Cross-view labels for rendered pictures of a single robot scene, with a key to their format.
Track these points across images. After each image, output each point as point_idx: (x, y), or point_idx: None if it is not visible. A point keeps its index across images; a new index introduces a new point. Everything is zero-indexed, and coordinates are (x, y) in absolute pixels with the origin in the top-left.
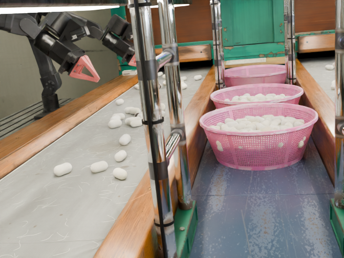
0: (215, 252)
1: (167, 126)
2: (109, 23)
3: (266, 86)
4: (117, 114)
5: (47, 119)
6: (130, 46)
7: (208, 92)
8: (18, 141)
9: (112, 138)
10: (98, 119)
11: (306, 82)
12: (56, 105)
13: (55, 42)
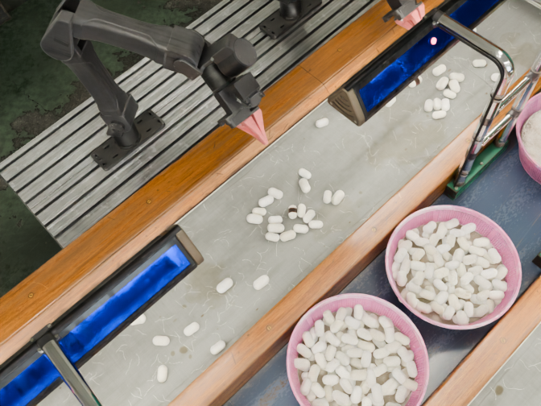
0: None
1: (295, 268)
2: None
3: (503, 237)
4: (274, 192)
5: (206, 150)
6: (401, 6)
7: (417, 198)
8: (143, 212)
9: (228, 258)
10: (262, 170)
11: None
12: (295, 14)
13: (216, 93)
